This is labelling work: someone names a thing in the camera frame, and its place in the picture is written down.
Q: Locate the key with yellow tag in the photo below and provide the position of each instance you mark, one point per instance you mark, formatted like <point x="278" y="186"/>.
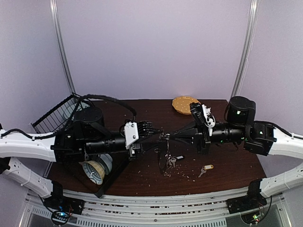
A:
<point x="204" y="169"/>

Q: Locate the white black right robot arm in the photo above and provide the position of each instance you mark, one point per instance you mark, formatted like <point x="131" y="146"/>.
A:
<point x="258" y="137"/>

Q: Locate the yellow patterned bowl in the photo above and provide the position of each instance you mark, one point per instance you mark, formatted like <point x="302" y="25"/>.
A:
<point x="94" y="171"/>

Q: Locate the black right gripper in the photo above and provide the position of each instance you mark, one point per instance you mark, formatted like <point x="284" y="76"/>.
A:
<point x="202" y="138"/>

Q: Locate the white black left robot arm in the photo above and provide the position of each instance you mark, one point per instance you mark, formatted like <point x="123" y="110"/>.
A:
<point x="15" y="144"/>

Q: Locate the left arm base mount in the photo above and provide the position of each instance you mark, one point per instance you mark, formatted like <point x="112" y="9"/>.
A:
<point x="62" y="210"/>

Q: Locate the aluminium corner post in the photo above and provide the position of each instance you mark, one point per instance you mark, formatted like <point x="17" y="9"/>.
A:
<point x="62" y="52"/>
<point x="248" y="41"/>

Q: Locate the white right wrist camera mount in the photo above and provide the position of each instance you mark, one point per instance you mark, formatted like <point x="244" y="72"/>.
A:
<point x="209" y="118"/>

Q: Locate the aluminium front rail frame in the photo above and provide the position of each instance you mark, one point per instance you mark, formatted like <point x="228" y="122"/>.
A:
<point x="196" y="210"/>

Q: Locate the black wire dish rack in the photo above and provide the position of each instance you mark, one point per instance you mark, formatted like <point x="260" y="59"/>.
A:
<point x="84" y="137"/>

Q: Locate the aluminium corner post right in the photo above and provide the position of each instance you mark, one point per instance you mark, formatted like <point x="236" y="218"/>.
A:
<point x="248" y="41"/>

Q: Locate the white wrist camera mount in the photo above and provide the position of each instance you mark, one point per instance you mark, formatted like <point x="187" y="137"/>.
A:
<point x="131" y="134"/>
<point x="209" y="118"/>

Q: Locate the silver key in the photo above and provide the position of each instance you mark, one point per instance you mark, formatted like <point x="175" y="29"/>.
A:
<point x="168" y="160"/>

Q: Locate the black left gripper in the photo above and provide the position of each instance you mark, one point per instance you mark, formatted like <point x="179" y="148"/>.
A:
<point x="136" y="147"/>

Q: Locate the light green celadon bowl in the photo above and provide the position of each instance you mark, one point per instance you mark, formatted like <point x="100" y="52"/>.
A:
<point x="107" y="162"/>

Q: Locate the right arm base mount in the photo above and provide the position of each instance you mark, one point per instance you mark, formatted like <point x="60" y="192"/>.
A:
<point x="252" y="209"/>

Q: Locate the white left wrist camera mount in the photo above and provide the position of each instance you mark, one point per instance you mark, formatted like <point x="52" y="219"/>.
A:
<point x="131" y="134"/>

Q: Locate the yellow polka dot dish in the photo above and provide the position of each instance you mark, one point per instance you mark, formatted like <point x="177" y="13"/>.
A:
<point x="182" y="104"/>

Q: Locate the aluminium corner post left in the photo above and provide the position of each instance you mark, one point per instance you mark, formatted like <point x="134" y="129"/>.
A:
<point x="62" y="52"/>

